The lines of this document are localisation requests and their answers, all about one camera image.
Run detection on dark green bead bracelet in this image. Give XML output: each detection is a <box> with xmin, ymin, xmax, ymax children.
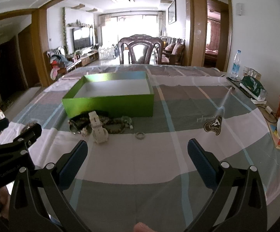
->
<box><xmin>68</xmin><ymin>110</ymin><xmax>133</xmax><ymax>136</ymax></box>

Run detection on person hand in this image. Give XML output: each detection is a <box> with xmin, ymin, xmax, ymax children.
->
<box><xmin>133</xmin><ymin>223</ymin><xmax>155</xmax><ymax>232</ymax></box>

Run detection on plaid tablecloth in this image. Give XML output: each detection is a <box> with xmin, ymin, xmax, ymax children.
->
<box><xmin>0</xmin><ymin>65</ymin><xmax>280</xmax><ymax>231</ymax></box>

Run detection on green cardboard box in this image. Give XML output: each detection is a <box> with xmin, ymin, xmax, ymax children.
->
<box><xmin>62</xmin><ymin>71</ymin><xmax>154</xmax><ymax>118</ymax></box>

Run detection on chair with clothes pile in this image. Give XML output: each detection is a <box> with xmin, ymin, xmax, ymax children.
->
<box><xmin>47</xmin><ymin>46</ymin><xmax>73</xmax><ymax>81</ymax></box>

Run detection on wooden tv cabinet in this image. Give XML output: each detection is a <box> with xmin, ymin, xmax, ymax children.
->
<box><xmin>66</xmin><ymin>51</ymin><xmax>99</xmax><ymax>72</ymax></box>

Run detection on green tissue box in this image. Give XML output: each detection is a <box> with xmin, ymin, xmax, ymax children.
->
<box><xmin>240</xmin><ymin>75</ymin><xmax>267</xmax><ymax>102</ymax></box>

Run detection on clear water bottle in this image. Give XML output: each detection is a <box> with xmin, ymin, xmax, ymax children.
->
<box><xmin>231</xmin><ymin>50</ymin><xmax>241</xmax><ymax>78</ymax></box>

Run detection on flat screen television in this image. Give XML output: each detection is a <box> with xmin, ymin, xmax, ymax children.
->
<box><xmin>72</xmin><ymin>27</ymin><xmax>93</xmax><ymax>51</ymax></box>

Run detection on dark wooden dining chair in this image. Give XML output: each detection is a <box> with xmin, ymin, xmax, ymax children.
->
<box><xmin>118</xmin><ymin>34</ymin><xmax>163</xmax><ymax>64</ymax></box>

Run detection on wooden sofa with cushions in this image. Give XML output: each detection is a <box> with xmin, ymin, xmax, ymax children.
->
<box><xmin>161</xmin><ymin>37</ymin><xmax>185</xmax><ymax>66</ymax></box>

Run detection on framed wall picture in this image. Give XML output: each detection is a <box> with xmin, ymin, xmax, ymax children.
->
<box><xmin>168</xmin><ymin>0</ymin><xmax>177</xmax><ymax>25</ymax></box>

